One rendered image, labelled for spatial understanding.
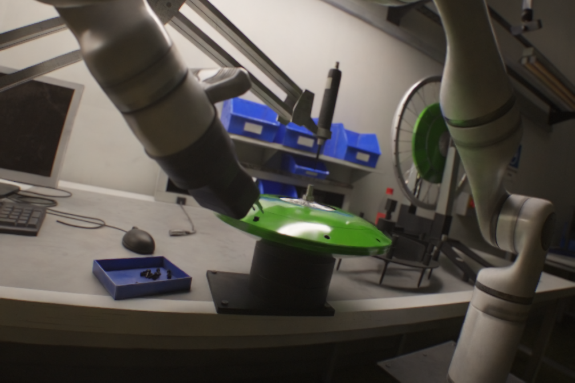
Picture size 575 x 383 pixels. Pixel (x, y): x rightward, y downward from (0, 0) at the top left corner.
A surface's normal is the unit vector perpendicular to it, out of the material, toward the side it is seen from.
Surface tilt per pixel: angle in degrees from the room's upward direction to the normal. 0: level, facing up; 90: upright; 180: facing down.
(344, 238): 24
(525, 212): 65
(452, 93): 132
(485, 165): 148
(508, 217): 81
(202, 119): 86
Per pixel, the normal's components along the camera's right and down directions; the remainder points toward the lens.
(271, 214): 0.04, -0.93
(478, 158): -0.58, 0.73
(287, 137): 0.40, 0.26
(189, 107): 0.78, 0.18
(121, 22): -0.06, -0.57
